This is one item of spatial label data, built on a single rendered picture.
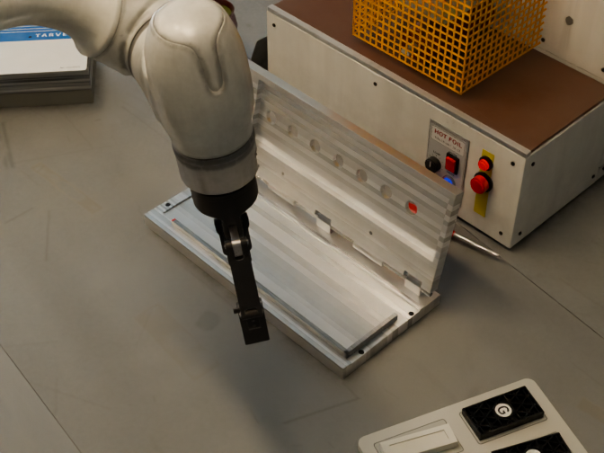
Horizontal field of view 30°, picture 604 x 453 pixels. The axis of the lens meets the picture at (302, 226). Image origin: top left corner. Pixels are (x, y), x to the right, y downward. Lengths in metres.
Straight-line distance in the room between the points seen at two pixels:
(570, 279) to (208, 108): 0.80
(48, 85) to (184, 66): 0.97
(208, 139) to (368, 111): 0.72
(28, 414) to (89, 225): 0.38
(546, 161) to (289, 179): 0.39
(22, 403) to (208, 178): 0.53
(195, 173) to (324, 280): 0.52
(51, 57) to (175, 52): 0.95
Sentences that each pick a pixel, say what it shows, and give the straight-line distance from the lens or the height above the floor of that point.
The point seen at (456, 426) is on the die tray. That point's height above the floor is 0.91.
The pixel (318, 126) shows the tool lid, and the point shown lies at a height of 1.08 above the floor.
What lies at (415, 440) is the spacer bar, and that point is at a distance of 1.51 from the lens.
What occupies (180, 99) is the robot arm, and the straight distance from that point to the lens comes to 1.14.
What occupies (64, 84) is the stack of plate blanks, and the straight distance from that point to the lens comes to 2.06.
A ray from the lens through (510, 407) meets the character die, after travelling 1.56.
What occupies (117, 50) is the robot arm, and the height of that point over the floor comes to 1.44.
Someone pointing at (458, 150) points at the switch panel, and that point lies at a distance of 1.74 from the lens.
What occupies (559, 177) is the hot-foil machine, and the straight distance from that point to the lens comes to 1.80.
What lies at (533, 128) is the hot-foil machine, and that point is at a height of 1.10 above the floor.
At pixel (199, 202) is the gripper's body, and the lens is 1.26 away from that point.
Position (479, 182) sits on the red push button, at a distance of 1.72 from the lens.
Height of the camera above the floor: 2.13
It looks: 43 degrees down
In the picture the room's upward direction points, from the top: straight up
